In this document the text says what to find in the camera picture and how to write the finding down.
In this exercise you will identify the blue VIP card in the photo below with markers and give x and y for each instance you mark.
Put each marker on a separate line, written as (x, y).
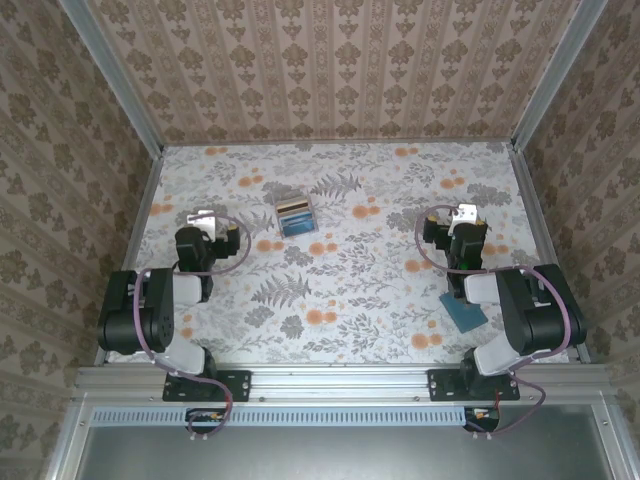
(295, 220)

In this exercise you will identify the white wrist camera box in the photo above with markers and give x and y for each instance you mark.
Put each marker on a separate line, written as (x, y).
(465, 215)
(202, 222)

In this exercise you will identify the teal leather card holder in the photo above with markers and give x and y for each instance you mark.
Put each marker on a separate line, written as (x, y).
(467, 317)

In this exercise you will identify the blue plastic card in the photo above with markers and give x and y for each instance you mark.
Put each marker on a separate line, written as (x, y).
(300, 231)

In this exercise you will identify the clear acrylic card box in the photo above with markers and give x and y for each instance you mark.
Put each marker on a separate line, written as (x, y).
(315, 210)

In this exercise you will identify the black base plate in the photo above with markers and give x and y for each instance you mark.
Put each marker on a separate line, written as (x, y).
(442, 385)
(235, 385)

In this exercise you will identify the grey metal sheet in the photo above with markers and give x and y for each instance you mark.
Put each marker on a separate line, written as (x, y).
(340, 455)

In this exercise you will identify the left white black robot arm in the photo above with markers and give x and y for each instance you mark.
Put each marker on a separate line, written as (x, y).
(160, 310)

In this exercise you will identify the aluminium frame post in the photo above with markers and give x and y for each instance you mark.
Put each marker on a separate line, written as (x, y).
(555, 75)
(112, 75)

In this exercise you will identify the aluminium side rail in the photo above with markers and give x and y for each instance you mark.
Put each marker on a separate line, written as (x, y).
(134, 245)
(541, 220)

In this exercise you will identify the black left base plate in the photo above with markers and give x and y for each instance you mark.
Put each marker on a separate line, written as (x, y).
(235, 385)

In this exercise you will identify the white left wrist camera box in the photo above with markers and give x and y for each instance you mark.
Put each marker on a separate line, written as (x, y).
(202, 222)

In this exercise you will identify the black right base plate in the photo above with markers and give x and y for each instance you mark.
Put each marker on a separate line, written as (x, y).
(442, 385)

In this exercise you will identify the floral table mat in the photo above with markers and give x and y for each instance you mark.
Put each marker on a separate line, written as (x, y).
(350, 250)

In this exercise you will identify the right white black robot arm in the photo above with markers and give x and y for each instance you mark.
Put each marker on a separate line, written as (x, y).
(530, 315)

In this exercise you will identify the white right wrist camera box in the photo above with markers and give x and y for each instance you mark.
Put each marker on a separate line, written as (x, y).
(465, 215)

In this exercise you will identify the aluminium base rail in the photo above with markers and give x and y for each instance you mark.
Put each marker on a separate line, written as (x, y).
(340, 382)

